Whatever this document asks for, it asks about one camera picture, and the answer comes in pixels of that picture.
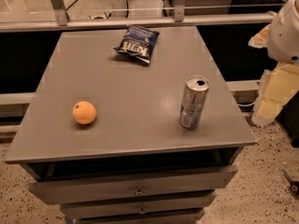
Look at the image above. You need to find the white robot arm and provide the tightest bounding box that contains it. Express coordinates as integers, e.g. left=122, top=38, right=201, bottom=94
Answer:
left=267, top=0, right=299, bottom=64

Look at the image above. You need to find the silver redbull can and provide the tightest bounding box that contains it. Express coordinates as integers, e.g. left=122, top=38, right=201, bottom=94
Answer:
left=179, top=75, right=209, bottom=130

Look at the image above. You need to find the grey drawer cabinet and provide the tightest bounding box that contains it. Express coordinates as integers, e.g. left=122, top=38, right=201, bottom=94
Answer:
left=6, top=27, right=255, bottom=224

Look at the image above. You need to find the blue kettle chips bag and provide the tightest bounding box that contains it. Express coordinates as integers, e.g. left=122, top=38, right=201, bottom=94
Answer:
left=114, top=25, right=160, bottom=64

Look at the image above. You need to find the orange fruit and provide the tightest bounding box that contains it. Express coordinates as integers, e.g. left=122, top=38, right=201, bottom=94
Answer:
left=72, top=101, right=97, bottom=125

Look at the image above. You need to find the yellow foam padding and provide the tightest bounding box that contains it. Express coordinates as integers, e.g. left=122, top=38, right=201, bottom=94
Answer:
left=249, top=25, right=299, bottom=127

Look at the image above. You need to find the black caster wheel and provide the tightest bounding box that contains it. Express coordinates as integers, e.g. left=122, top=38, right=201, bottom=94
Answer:
left=283, top=171, right=299, bottom=195

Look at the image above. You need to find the metal railing frame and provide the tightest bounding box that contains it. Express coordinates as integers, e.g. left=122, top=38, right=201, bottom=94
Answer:
left=0, top=0, right=287, bottom=33

